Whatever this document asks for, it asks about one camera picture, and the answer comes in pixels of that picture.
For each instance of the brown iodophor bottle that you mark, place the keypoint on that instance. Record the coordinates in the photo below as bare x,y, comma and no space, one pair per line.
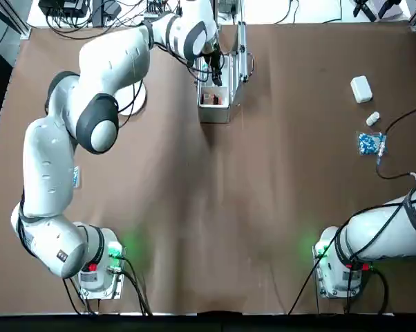
211,98

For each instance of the silver aluminium medical kit case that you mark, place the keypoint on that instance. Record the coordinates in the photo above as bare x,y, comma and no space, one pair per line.
213,115

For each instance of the purple grey box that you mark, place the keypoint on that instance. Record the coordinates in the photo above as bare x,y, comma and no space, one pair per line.
390,8

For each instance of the bag of blue white capsules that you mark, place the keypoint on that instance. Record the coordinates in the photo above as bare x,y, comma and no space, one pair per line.
367,143
77,177

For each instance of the black flat electronics box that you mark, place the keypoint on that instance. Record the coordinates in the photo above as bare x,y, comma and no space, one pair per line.
59,8

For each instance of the gray round plate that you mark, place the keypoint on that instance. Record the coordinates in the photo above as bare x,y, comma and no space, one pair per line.
139,100

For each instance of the aluminium upright post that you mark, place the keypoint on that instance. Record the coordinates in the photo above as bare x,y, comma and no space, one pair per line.
219,14

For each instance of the grey usb hub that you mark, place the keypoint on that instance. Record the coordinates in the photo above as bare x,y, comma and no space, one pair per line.
153,10

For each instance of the small black power adapter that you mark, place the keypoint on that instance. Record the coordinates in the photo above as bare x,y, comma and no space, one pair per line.
112,8

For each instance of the white green hydrogen peroxide bottle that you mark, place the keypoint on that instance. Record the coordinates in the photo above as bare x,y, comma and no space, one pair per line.
204,67

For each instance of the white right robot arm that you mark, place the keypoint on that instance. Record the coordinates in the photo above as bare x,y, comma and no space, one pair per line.
384,231

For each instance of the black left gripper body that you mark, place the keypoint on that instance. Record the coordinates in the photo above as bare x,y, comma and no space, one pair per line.
214,59

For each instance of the small white pill bottle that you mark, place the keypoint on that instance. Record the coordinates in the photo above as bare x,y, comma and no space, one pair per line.
372,118

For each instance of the white rounded plastic box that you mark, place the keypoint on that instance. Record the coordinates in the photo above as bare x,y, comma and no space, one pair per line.
361,89

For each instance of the black finned power supply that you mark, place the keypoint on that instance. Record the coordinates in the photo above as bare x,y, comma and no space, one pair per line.
228,6

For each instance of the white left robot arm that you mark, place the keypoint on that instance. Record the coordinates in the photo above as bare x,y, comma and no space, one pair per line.
49,173

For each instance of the black desk gadget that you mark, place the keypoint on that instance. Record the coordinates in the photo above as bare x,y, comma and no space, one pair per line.
365,7

